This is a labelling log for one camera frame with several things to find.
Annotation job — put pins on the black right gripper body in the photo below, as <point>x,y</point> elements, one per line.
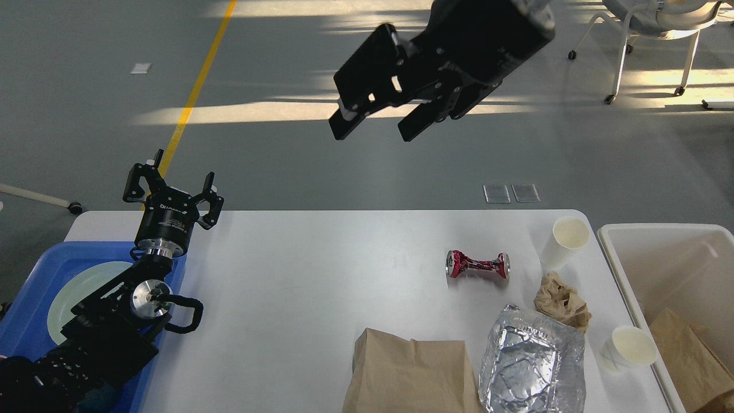
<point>486,40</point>

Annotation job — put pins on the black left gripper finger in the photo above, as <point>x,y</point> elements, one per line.
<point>145,184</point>
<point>209,196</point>

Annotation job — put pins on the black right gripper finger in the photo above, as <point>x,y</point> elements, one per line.
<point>452,101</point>
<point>382,73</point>

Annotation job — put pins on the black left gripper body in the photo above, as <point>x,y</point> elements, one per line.
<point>167,222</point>

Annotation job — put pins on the pale green plate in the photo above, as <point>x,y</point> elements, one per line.
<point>74,291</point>

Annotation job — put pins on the dark green mug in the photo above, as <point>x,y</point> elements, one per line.
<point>102,399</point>

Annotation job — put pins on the brown paper bag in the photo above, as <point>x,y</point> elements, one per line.
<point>701,380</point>
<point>391,374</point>

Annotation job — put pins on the small white paper cup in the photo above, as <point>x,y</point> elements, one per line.
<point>628,347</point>

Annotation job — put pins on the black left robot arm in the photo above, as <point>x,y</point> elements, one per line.
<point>110,337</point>

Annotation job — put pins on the white chair at left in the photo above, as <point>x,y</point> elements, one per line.
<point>75,208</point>

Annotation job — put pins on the metal floor socket plates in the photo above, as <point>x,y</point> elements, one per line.
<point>503,194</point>

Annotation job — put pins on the red candy wrapper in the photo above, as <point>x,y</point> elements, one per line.
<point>457,263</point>

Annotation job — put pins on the white chair on casters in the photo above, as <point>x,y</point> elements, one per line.
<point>657,20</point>

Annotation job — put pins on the crumpled brown paper ball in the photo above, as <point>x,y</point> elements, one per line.
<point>562,303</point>

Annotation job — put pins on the white plastic bin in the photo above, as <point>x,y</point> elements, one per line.
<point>684,267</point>

